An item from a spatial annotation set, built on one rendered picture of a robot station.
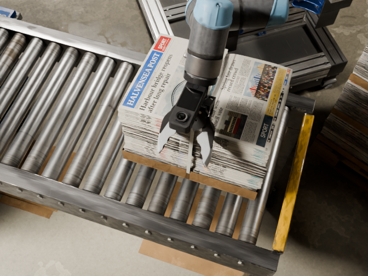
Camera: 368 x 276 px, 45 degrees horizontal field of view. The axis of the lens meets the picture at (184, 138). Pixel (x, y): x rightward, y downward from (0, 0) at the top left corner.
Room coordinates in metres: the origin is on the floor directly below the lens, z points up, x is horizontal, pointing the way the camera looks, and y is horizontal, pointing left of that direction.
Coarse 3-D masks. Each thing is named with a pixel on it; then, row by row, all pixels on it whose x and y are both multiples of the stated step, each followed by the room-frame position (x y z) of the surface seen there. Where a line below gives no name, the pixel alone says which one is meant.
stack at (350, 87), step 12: (360, 60) 0.95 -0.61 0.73; (360, 72) 0.94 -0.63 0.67; (348, 84) 0.95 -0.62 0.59; (348, 96) 0.94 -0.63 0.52; (360, 96) 0.91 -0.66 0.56; (336, 108) 0.95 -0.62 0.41; (348, 108) 0.92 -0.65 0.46; (360, 108) 0.90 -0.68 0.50; (336, 120) 0.94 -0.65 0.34; (360, 120) 0.88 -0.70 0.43; (324, 132) 0.95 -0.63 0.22; (336, 132) 0.92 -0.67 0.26; (348, 132) 0.89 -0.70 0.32; (360, 132) 0.87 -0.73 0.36; (312, 144) 0.96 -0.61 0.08; (324, 144) 0.93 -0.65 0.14; (336, 144) 0.90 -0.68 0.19; (348, 144) 0.87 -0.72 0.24; (360, 144) 0.85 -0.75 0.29; (324, 156) 0.91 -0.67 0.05; (336, 156) 0.88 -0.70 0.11; (360, 156) 0.83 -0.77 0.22; (336, 168) 0.86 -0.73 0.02; (360, 168) 0.81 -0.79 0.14; (360, 180) 0.80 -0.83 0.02
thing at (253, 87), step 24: (240, 72) 0.68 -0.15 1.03; (264, 72) 0.68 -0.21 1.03; (288, 72) 0.68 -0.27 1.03; (240, 96) 0.59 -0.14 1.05; (264, 96) 0.59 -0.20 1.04; (216, 120) 0.52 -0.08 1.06; (240, 120) 0.52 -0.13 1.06; (264, 120) 0.52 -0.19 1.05; (216, 144) 0.47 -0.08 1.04; (240, 144) 0.45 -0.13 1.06; (264, 144) 0.45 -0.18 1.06; (216, 168) 0.45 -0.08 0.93; (240, 168) 0.44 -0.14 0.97; (264, 168) 0.42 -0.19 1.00
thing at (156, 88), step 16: (160, 48) 0.75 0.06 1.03; (176, 48) 0.75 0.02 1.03; (144, 64) 0.69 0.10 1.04; (160, 64) 0.69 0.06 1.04; (176, 64) 0.70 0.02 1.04; (144, 80) 0.64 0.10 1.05; (160, 80) 0.64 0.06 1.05; (176, 80) 0.64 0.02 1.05; (128, 96) 0.58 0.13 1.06; (144, 96) 0.59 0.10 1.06; (160, 96) 0.59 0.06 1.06; (176, 96) 0.59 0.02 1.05; (128, 112) 0.54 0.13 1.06; (144, 112) 0.54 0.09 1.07; (160, 112) 0.54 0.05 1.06; (128, 128) 0.54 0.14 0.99; (144, 128) 0.52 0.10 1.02; (128, 144) 0.53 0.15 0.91; (144, 144) 0.52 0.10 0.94; (176, 144) 0.49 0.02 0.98; (160, 160) 0.49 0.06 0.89; (176, 160) 0.48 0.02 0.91
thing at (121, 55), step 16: (0, 16) 1.08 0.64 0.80; (16, 32) 1.02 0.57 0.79; (32, 32) 1.01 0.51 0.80; (48, 32) 1.01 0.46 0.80; (64, 32) 1.01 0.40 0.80; (64, 48) 0.96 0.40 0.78; (80, 48) 0.94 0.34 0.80; (96, 48) 0.94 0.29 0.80; (112, 48) 0.94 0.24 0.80; (96, 64) 0.93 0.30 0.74; (288, 96) 0.75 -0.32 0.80; (304, 112) 0.70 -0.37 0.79
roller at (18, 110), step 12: (48, 48) 0.95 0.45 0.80; (60, 48) 0.96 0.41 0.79; (48, 60) 0.90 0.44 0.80; (36, 72) 0.85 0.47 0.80; (48, 72) 0.86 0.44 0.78; (24, 84) 0.81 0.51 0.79; (36, 84) 0.81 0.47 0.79; (24, 96) 0.76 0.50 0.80; (36, 96) 0.78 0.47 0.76; (12, 108) 0.71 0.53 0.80; (24, 108) 0.72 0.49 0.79; (12, 120) 0.67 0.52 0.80; (0, 132) 0.63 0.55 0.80; (12, 132) 0.64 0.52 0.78; (0, 144) 0.59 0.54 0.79; (0, 156) 0.56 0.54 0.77
